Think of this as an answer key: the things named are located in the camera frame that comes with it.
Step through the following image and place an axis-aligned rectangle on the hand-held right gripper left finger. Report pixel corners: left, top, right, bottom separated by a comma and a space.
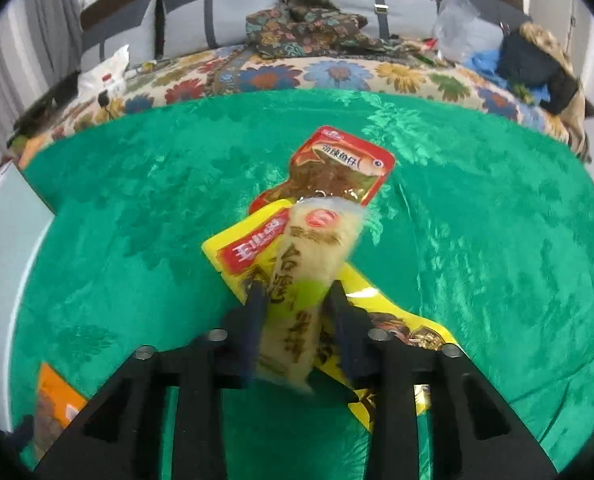
34, 280, 270, 480

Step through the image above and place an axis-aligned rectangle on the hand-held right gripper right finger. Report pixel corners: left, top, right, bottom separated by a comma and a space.
324, 280, 560, 480

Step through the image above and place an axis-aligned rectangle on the large yellow snack packet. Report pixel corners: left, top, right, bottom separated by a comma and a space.
201, 200, 460, 433

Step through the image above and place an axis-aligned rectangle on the pale yellow sausage packet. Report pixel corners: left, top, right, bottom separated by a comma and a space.
254, 197, 368, 396

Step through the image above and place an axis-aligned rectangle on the red fish snack packet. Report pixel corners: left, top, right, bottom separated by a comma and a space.
247, 126, 396, 213

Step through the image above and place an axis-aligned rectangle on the orange brown snack packet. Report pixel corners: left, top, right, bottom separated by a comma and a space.
32, 362, 90, 466

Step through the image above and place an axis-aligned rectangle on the floral bedsheet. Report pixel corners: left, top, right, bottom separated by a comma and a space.
14, 42, 590, 171

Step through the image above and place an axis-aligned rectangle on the white plastic bag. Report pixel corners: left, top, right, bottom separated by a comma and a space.
77, 44, 130, 98

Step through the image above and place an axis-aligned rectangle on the dark floral cloth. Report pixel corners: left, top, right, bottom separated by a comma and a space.
244, 0, 428, 61

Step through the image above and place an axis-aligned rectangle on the dark flat object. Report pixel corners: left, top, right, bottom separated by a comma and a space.
7, 71, 82, 148

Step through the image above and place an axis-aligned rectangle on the small red wrapper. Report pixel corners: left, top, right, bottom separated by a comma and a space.
419, 37, 443, 61

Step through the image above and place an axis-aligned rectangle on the blue cloth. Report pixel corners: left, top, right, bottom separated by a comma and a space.
464, 50, 553, 106

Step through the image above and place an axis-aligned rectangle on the grey headboard cushion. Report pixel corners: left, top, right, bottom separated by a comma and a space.
79, 0, 160, 73
437, 0, 525, 51
299, 0, 440, 41
157, 0, 285, 58

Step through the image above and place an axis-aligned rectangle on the clear plastic bag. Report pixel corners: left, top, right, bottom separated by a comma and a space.
433, 0, 483, 63

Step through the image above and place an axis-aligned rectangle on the black and tan bag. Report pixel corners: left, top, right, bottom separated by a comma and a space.
520, 21, 594, 163

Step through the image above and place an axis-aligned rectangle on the grey curtain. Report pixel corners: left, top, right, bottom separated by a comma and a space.
0, 0, 85, 181

